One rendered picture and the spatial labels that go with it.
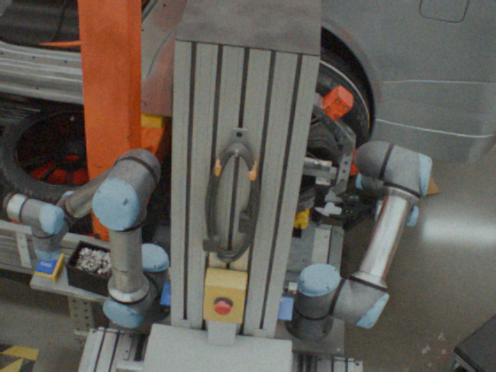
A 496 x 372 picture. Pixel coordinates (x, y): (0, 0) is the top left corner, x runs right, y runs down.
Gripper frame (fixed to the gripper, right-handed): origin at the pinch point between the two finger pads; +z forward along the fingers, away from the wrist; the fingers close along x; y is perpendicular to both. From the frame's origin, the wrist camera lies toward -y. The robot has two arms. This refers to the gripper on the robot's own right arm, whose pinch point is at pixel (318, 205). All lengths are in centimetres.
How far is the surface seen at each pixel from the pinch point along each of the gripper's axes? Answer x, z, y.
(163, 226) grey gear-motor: -19, 59, -42
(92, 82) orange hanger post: 6, 78, 44
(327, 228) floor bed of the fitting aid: -64, -10, -75
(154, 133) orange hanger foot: -43, 69, -15
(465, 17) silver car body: -45, -43, 60
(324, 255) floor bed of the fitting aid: -47, -10, -75
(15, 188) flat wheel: -18, 124, -34
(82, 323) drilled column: 24, 84, -62
